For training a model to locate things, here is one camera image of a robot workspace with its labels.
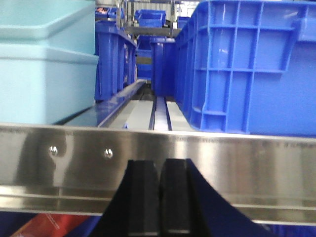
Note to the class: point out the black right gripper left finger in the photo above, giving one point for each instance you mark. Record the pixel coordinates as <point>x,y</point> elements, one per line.
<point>134,209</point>

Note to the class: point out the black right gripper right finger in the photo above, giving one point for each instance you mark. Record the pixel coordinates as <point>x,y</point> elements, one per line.
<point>191,207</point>

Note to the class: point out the light blue bin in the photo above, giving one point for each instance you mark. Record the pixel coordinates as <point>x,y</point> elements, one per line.
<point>65,24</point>
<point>40,84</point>

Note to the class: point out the red snack package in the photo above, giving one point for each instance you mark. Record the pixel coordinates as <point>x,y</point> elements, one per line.
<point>50,225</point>

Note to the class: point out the blue ribbed crate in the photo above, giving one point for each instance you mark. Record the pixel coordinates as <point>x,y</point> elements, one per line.
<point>249,67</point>

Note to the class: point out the stacked light blue bin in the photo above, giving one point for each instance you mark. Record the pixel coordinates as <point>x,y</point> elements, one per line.
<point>65,24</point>

